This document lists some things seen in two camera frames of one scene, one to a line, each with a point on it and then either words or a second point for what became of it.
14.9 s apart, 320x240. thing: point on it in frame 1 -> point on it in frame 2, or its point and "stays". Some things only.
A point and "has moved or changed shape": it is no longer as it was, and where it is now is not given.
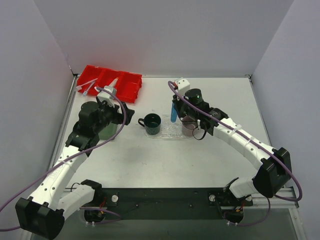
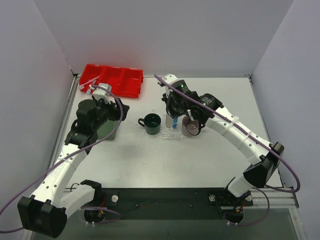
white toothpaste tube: x=113 y=83 -> x=168 y=121
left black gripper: x=119 y=113 stays
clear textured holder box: x=170 y=129 stays
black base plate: x=142 y=203 stays
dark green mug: x=152 y=123 stays
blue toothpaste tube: x=173 y=114 has moved or changed shape
